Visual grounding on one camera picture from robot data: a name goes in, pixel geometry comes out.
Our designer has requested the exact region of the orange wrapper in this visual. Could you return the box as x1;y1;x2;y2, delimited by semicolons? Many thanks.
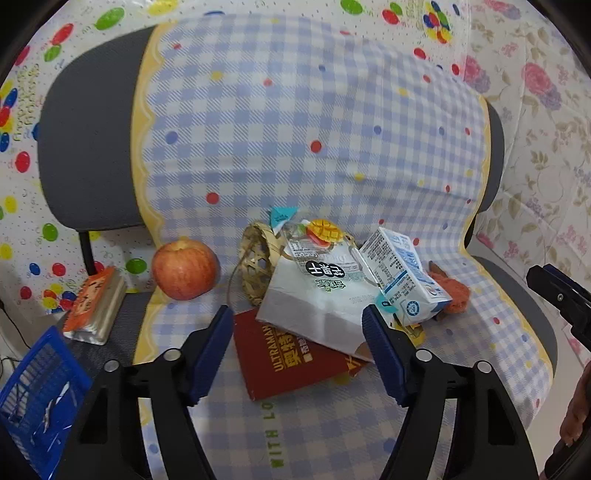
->
428;261;471;321

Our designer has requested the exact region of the red Ultraman card pack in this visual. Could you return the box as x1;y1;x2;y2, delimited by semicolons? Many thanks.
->
233;309;367;401

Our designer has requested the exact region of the blue white milk carton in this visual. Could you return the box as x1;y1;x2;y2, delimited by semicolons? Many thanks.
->
360;227;452;326

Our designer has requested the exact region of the white drink pouch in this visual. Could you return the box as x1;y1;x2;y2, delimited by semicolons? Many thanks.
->
256;214;381;362

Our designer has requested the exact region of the right hand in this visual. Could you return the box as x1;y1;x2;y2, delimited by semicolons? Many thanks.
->
560;362;591;446

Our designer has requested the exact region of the blue plastic basket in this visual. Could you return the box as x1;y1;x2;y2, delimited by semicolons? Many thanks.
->
1;326;91;479

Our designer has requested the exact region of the floral pattern sheet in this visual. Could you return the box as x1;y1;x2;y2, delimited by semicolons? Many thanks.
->
465;1;590;288

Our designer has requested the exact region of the orange small book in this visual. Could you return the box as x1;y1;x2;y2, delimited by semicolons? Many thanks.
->
62;266;126;346

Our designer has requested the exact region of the red apple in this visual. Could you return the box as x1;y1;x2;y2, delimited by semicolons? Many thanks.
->
151;238;221;301

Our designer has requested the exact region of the balloon pattern plastic sheet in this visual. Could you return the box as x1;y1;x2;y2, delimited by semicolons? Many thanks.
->
1;1;471;328

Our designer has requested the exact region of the woven bamboo basket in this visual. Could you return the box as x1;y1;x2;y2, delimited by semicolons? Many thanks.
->
238;222;284;307

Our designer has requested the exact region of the grey office chair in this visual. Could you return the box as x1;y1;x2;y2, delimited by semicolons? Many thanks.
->
37;25;559;370

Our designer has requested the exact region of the blue checkered cloth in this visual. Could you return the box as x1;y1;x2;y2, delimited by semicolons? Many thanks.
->
131;14;553;479

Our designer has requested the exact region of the black power cable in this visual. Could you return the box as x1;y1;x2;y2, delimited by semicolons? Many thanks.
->
0;299;22;384

